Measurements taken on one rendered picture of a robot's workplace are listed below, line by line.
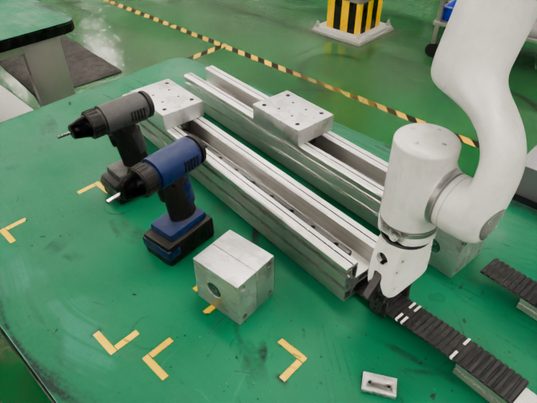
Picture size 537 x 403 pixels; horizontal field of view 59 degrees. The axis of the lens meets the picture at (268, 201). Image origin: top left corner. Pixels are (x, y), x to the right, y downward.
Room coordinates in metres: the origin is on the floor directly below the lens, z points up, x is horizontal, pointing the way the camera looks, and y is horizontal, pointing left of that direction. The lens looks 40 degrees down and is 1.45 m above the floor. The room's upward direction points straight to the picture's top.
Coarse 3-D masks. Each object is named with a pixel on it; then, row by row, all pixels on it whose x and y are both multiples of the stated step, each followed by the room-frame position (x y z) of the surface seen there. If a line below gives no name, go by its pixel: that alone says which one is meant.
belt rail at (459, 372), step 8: (456, 368) 0.39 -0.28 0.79; (464, 376) 0.38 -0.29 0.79; (472, 376) 0.37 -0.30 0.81; (472, 384) 0.37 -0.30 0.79; (480, 384) 0.36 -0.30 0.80; (480, 392) 0.35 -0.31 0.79; (488, 392) 0.35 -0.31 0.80; (528, 392) 0.34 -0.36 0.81; (488, 400) 0.34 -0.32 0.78; (496, 400) 0.34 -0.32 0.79; (520, 400) 0.33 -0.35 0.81; (528, 400) 0.33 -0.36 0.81; (536, 400) 0.33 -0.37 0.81
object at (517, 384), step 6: (516, 378) 0.36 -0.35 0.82; (522, 378) 0.36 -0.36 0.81; (510, 384) 0.35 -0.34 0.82; (516, 384) 0.35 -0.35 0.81; (522, 384) 0.35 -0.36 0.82; (504, 390) 0.34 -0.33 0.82; (510, 390) 0.34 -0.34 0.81; (516, 390) 0.34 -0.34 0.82; (522, 390) 0.34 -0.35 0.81; (504, 396) 0.33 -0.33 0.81; (510, 396) 0.33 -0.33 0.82; (516, 396) 0.33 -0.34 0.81; (510, 402) 0.32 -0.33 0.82
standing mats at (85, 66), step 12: (60, 36) 3.85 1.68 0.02; (72, 48) 3.60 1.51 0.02; (84, 48) 3.61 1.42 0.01; (12, 60) 3.38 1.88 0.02; (72, 60) 3.37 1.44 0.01; (84, 60) 3.37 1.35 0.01; (96, 60) 3.36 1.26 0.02; (12, 72) 3.18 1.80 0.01; (24, 72) 3.17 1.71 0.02; (72, 72) 3.16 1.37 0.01; (84, 72) 3.16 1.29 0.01; (96, 72) 3.16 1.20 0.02; (108, 72) 3.15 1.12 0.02; (24, 84) 3.00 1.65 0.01
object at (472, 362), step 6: (480, 348) 0.41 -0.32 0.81; (474, 354) 0.40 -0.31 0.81; (480, 354) 0.40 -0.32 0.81; (486, 354) 0.40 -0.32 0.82; (468, 360) 0.39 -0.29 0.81; (474, 360) 0.39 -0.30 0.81; (480, 360) 0.39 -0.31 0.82; (462, 366) 0.38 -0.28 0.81; (468, 366) 0.38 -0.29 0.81; (474, 366) 0.38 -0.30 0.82; (468, 372) 0.37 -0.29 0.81
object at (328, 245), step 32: (160, 128) 0.99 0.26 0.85; (192, 128) 1.02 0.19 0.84; (224, 160) 0.88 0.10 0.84; (256, 160) 0.84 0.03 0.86; (224, 192) 0.80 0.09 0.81; (256, 192) 0.73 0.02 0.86; (288, 192) 0.74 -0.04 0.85; (256, 224) 0.71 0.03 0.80; (288, 224) 0.64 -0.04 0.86; (320, 224) 0.67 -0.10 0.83; (352, 224) 0.63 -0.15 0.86; (288, 256) 0.63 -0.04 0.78; (320, 256) 0.58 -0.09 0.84; (352, 256) 0.59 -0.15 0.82; (352, 288) 0.54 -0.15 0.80
